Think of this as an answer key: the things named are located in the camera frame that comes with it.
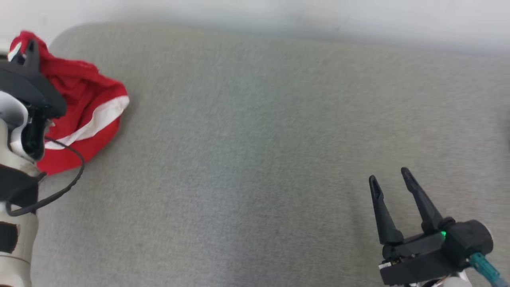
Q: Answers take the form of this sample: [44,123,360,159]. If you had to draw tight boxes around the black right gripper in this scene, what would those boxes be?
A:
[368,167,459,286]

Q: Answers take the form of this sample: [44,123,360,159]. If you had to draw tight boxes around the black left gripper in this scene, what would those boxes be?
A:
[0,39,67,161]

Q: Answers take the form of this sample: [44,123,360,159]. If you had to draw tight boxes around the red shorts with white stripe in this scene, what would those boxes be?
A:
[8,31,130,176]

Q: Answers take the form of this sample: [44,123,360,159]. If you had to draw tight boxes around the grey fabric sofa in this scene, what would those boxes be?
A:
[28,22,510,287]

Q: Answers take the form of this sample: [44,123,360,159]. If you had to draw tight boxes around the teal right cable connector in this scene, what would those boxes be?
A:
[469,253,510,287]

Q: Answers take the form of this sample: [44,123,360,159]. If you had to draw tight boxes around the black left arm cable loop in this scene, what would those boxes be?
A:
[6,137,85,217]

